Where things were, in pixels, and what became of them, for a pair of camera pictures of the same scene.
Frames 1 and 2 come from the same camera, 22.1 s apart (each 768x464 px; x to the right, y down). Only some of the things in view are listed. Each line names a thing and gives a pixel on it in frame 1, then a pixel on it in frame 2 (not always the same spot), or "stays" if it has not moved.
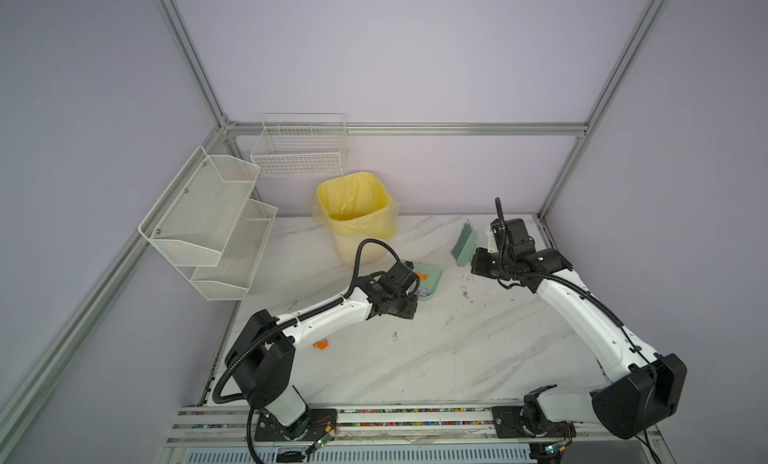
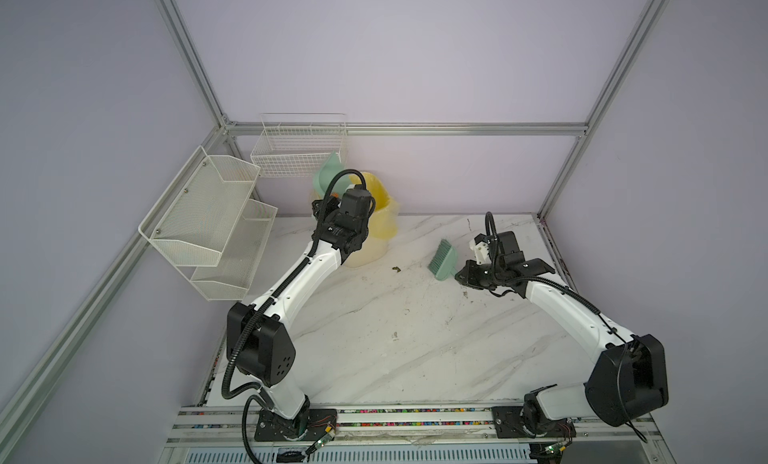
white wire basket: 302,145 stays
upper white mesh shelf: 192,223 stays
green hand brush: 465,245 to 444,261
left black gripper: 408,312 to 332,204
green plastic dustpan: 429,280 to 330,167
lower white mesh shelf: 231,278 stays
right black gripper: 475,263 to 468,279
